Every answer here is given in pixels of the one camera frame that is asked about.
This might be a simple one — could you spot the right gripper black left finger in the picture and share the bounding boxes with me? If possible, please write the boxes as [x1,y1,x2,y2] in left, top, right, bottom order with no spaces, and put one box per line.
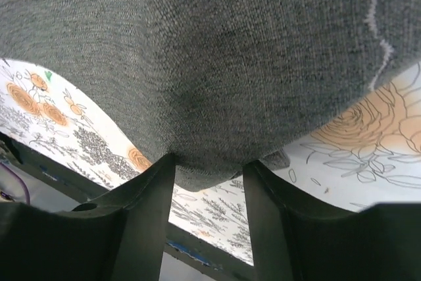
[1,154,176,281]

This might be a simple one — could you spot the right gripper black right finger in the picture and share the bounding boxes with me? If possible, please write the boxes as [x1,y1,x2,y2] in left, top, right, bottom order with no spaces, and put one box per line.
[243,161,420,281]

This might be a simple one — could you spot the grey cloth napkin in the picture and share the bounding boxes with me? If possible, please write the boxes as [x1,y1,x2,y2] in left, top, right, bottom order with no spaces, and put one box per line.
[1,0,420,190]

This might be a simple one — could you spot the floral patterned table mat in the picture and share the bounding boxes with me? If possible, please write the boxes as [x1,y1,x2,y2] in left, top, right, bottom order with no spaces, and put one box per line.
[1,60,420,263]

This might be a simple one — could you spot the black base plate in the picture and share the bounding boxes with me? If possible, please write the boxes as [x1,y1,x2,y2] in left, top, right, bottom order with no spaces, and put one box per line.
[1,134,254,281]

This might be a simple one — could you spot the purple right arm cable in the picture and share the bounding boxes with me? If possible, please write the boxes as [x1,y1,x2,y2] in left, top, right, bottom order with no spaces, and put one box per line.
[0,161,32,205]

